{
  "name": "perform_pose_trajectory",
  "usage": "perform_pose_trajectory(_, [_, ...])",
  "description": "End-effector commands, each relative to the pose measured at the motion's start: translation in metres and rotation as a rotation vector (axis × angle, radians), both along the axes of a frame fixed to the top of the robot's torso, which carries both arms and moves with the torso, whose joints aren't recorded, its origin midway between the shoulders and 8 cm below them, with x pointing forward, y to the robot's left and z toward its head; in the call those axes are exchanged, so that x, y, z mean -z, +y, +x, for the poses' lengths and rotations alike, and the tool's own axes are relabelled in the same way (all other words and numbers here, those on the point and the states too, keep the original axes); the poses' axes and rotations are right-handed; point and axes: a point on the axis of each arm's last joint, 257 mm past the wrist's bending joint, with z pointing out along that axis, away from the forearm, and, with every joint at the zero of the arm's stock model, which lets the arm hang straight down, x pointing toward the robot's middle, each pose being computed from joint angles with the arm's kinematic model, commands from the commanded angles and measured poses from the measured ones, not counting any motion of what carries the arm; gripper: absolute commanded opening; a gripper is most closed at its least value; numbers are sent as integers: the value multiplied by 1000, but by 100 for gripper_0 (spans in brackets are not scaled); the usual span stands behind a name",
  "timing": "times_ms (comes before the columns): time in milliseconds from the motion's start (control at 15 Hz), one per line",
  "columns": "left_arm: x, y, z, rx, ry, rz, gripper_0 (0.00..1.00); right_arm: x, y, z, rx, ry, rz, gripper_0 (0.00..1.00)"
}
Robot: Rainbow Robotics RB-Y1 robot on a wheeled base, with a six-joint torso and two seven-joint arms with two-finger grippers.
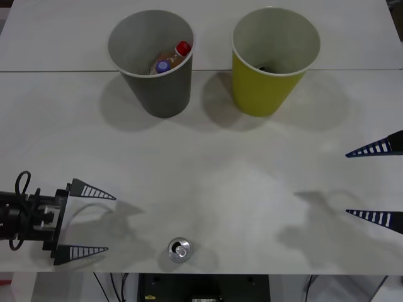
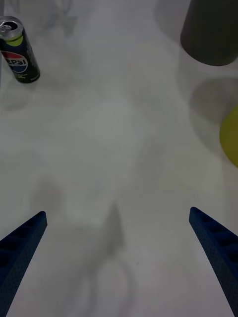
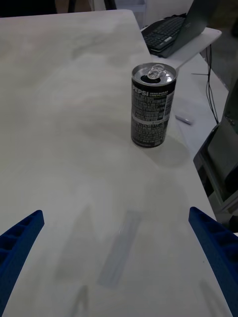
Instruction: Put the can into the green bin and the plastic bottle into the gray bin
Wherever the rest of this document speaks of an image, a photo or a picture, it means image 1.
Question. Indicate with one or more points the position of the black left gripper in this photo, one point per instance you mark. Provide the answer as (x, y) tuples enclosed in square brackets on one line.
[(61, 201)]

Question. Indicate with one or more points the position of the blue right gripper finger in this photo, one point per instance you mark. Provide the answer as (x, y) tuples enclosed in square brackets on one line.
[(395, 144), (396, 220)]

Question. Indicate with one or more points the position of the silver-topped drink can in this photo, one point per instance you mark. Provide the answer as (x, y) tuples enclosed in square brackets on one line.
[(179, 250)]

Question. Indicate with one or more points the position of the black robot base box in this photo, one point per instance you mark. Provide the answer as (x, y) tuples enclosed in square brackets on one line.
[(176, 287)]

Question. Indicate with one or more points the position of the silver-black left robot arm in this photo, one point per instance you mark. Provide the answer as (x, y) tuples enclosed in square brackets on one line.
[(9, 214)]

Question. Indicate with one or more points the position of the yellow-green plastic waste bin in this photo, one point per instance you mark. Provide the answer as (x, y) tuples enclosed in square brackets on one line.
[(261, 91)]

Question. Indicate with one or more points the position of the grey plastic waste bin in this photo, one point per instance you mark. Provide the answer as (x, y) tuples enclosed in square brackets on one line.
[(163, 94)]

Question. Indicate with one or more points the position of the purple-capped plastic bottle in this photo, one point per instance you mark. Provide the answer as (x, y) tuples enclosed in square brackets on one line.
[(162, 65)]

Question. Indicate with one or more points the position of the red-capped plastic bottle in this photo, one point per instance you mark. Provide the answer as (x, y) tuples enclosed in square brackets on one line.
[(182, 48)]

